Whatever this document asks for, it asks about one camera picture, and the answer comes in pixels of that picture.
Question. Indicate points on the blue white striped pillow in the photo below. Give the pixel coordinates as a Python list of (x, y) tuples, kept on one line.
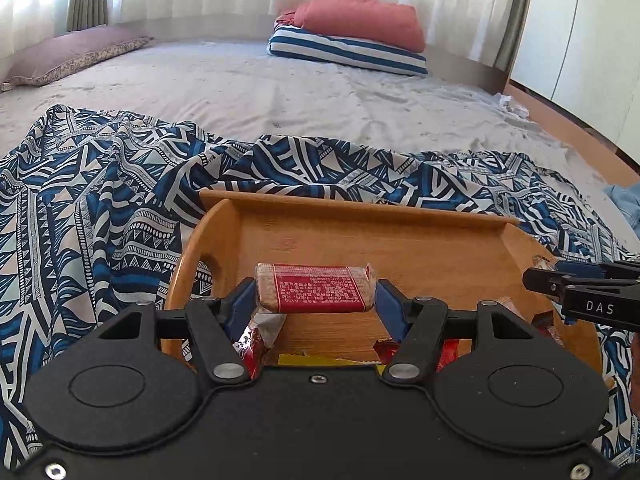
[(350, 52)]

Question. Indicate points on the wooden tray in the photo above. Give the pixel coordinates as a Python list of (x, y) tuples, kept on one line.
[(390, 260)]

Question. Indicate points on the blue patterned blanket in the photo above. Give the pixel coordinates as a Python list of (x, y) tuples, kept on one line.
[(100, 220)]

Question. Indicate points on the small red snack packet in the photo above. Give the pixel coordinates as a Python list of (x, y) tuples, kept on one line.
[(549, 327)]

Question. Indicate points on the red biscuit packet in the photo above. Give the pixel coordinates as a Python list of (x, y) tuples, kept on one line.
[(315, 287)]

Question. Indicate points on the red and silver snack packet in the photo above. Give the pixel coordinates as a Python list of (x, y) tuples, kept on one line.
[(257, 340)]

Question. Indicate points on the long red stick packet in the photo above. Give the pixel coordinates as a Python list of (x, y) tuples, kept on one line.
[(452, 350)]

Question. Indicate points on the clear snack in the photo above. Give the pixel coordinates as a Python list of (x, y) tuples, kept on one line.
[(542, 262)]

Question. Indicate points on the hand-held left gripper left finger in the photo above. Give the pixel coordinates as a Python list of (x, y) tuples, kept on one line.
[(242, 306)]

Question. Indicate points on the white wardrobe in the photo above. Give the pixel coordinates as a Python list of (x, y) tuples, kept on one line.
[(585, 45)]

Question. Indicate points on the crumpled white paper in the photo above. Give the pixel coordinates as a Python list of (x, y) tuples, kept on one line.
[(512, 105)]

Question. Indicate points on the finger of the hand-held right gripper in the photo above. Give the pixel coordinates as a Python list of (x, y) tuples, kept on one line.
[(545, 281), (575, 267)]

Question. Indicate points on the folded pink blanket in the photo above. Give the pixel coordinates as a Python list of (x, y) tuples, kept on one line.
[(365, 20)]

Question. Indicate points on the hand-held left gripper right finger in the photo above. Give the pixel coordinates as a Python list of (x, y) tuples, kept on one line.
[(391, 306)]

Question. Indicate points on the purple pillow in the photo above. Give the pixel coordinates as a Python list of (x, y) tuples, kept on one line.
[(75, 55)]

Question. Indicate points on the grey bed sheet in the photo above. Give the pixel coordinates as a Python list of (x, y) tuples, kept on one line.
[(280, 95)]

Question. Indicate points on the light blue cloth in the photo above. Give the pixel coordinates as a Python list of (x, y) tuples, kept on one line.
[(625, 207)]

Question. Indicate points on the yellow snack packet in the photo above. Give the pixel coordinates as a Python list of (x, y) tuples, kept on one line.
[(325, 359)]

